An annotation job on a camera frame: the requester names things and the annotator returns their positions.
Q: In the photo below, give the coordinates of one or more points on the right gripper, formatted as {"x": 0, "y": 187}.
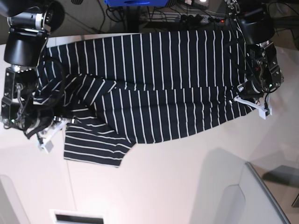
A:
{"x": 42, "y": 121}

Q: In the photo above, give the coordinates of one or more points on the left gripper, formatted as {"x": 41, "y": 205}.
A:
{"x": 250, "y": 90}

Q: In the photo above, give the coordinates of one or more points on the navy white striped t-shirt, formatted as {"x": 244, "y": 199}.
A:
{"x": 142, "y": 89}

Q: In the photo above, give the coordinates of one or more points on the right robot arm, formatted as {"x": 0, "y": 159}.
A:
{"x": 30, "y": 24}

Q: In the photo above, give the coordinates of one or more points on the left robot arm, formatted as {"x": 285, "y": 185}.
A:
{"x": 254, "y": 25}

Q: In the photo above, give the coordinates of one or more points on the white power strip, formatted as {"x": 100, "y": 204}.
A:
{"x": 196, "y": 18}

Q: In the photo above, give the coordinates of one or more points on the white panel left front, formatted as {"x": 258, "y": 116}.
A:
{"x": 11, "y": 208}

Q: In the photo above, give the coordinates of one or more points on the white panel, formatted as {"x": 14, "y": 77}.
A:
{"x": 11, "y": 208}
{"x": 230, "y": 191}

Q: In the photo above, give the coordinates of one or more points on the white slotted tray front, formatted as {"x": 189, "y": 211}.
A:
{"x": 76, "y": 217}

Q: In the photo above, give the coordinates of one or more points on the white panel right front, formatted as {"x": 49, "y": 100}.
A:
{"x": 230, "y": 191}

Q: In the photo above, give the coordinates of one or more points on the blue box under table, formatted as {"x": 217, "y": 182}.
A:
{"x": 128, "y": 3}

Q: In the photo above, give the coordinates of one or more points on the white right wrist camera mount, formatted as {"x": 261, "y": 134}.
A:
{"x": 45, "y": 136}

